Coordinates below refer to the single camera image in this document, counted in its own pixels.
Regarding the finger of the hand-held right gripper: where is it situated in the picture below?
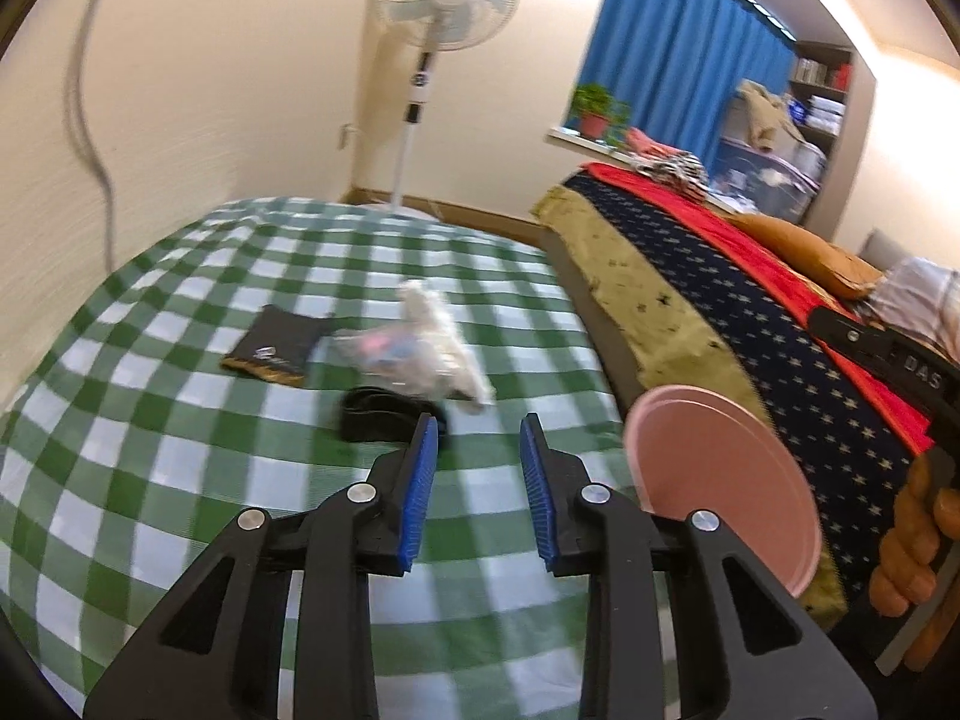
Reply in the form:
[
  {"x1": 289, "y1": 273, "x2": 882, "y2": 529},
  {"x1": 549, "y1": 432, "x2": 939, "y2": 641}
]
[{"x1": 807, "y1": 310, "x2": 875, "y2": 353}]

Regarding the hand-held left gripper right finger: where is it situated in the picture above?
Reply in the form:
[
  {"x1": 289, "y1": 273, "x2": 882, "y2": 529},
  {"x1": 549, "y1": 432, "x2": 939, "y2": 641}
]
[{"x1": 519, "y1": 412, "x2": 878, "y2": 720}]

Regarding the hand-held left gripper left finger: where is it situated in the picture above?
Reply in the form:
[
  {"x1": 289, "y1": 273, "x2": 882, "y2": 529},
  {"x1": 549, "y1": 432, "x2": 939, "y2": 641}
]
[{"x1": 82, "y1": 412, "x2": 440, "y2": 720}]

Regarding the clear plastic bag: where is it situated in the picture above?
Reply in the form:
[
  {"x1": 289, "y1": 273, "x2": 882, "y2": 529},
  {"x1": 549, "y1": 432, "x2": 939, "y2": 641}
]
[
  {"x1": 330, "y1": 326, "x2": 443, "y2": 391},
  {"x1": 397, "y1": 279, "x2": 497, "y2": 413}
]

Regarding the pink plastic plate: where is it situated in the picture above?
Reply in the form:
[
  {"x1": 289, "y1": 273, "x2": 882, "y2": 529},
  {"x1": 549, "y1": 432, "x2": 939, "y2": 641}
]
[{"x1": 624, "y1": 384, "x2": 824, "y2": 601}]

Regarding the person's right hand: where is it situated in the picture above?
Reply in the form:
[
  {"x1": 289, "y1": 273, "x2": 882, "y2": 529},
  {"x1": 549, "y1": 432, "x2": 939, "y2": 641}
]
[{"x1": 870, "y1": 454, "x2": 960, "y2": 672}]

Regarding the bed with starry blanket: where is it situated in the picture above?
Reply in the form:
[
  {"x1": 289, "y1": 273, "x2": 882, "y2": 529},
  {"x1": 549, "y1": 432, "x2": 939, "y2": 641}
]
[{"x1": 564, "y1": 169, "x2": 935, "y2": 601}]

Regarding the orange pillow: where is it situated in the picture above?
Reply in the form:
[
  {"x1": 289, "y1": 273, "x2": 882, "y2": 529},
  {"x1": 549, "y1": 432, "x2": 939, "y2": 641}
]
[{"x1": 729, "y1": 211, "x2": 884, "y2": 301}]

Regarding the plaid pillow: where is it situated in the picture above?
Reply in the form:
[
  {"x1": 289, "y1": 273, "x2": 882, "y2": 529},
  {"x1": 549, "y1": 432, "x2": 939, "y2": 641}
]
[{"x1": 855, "y1": 256, "x2": 960, "y2": 361}]

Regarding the grey upholstered headboard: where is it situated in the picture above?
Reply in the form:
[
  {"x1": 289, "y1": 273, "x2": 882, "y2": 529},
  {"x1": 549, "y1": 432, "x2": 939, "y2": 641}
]
[{"x1": 859, "y1": 229, "x2": 908, "y2": 271}]

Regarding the red blanket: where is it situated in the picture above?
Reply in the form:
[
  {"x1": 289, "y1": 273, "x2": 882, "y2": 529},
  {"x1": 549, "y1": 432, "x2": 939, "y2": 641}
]
[{"x1": 585, "y1": 163, "x2": 938, "y2": 458}]

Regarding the clear plastic storage box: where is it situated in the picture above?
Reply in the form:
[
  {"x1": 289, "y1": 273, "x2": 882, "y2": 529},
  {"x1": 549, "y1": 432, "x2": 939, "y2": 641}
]
[{"x1": 712, "y1": 135, "x2": 818, "y2": 220}]

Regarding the yellow-green star-print sheet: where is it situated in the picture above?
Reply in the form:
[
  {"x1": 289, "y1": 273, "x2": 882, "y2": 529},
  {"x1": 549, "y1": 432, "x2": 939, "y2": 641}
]
[{"x1": 531, "y1": 184, "x2": 848, "y2": 631}]

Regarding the green checked tablecloth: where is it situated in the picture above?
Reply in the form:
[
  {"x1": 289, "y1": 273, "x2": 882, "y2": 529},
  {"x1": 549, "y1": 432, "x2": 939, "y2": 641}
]
[{"x1": 0, "y1": 196, "x2": 653, "y2": 720}]

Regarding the black pouch gold edge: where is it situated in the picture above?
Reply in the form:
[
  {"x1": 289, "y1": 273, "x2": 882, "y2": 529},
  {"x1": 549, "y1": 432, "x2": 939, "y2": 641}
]
[{"x1": 220, "y1": 305, "x2": 336, "y2": 389}]

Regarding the dark wooden bookshelf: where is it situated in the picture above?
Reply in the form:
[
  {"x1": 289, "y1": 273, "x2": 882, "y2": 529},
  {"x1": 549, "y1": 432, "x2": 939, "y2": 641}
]
[{"x1": 787, "y1": 41, "x2": 856, "y2": 158}]

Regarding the black white striped cloth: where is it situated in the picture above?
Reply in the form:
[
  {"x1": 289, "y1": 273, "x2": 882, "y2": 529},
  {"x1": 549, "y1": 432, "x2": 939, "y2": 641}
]
[{"x1": 637, "y1": 151, "x2": 710, "y2": 200}]

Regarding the beige coat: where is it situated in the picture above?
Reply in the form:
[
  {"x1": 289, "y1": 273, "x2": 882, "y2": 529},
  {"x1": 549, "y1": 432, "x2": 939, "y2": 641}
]
[{"x1": 735, "y1": 79, "x2": 807, "y2": 152}]

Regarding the pink cloth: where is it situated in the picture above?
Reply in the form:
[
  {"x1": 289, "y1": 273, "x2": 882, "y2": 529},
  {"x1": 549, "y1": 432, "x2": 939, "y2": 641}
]
[{"x1": 626, "y1": 126, "x2": 680, "y2": 162}]

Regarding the potted green plant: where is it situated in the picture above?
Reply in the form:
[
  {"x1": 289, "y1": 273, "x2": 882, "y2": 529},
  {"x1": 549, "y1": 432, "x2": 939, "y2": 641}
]
[{"x1": 568, "y1": 82, "x2": 632, "y2": 147}]

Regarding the white windowsill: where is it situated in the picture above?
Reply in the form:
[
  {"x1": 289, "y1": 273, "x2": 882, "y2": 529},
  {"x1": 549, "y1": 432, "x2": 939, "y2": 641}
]
[{"x1": 546, "y1": 127, "x2": 638, "y2": 158}]

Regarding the blue curtain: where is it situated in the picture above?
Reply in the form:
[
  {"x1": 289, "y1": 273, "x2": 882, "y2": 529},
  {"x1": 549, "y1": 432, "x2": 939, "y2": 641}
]
[{"x1": 574, "y1": 0, "x2": 797, "y2": 166}]

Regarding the black strap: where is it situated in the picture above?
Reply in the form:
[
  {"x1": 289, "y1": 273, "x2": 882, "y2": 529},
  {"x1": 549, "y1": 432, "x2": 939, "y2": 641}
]
[{"x1": 339, "y1": 386, "x2": 451, "y2": 445}]

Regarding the grey wall cable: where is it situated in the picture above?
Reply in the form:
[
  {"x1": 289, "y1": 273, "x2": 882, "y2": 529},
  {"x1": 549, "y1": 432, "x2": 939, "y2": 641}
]
[{"x1": 64, "y1": 0, "x2": 121, "y2": 271}]

